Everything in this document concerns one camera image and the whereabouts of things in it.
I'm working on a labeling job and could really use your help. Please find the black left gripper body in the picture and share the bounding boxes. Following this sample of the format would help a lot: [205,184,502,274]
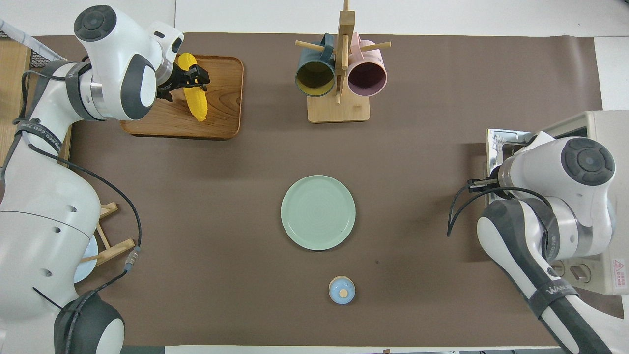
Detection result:
[157,61,191,103]

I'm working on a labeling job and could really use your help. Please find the yellow corn cob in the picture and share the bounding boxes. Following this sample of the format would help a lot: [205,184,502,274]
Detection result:
[177,53,208,122]

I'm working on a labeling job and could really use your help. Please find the beige toaster oven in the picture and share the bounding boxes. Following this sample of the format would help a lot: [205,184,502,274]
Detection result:
[486,110,629,296]

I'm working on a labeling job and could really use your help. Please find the pale green plate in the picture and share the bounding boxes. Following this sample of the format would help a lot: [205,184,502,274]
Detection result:
[281,175,356,251]

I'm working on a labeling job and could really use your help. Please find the brown wooden tray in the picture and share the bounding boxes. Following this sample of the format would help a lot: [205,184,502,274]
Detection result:
[120,54,245,141]

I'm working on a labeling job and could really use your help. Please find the brown table mat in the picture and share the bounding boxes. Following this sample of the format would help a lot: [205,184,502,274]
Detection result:
[0,32,626,348]

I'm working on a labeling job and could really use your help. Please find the dark blue mug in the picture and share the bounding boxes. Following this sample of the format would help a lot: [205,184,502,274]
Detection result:
[295,33,338,98]

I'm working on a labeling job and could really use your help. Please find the wooden mug tree stand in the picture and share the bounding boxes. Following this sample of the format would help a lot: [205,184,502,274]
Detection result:
[294,0,393,124]

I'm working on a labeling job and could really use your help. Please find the pink mug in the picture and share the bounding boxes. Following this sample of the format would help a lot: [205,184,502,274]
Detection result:
[346,32,388,98]

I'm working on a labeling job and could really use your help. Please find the white checked cloth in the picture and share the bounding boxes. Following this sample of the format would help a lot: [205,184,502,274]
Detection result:
[0,19,64,62]

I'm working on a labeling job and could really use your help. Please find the wooden plate rack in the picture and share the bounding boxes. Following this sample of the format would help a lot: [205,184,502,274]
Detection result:
[79,202,136,269]

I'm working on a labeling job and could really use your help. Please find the light blue plate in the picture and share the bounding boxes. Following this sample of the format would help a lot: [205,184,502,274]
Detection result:
[73,234,98,284]

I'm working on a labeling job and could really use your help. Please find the wooden shelf with wire basket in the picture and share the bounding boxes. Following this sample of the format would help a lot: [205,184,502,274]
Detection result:
[0,19,74,165]

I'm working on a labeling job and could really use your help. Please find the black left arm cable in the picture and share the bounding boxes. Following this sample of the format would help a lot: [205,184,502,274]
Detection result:
[0,55,143,354]

